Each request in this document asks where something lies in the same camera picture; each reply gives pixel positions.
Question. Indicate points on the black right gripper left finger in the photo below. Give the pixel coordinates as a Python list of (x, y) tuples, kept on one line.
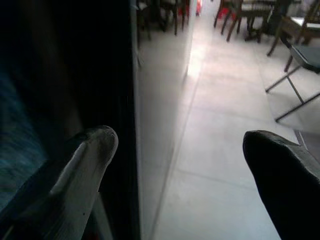
[(85, 170)]

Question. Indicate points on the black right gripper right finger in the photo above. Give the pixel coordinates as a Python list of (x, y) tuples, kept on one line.
[(287, 187)]

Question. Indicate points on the blue fridge cover cloth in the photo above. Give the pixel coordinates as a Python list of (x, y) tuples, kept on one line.
[(15, 137)]

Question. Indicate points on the wooden chair grey seat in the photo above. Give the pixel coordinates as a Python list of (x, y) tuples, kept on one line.
[(307, 53)]

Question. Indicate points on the dark wooden chair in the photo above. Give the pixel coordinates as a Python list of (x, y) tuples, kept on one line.
[(176, 15), (240, 7), (150, 15)]

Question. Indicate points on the red plastic stool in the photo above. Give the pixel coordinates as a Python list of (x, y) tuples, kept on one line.
[(223, 12)]

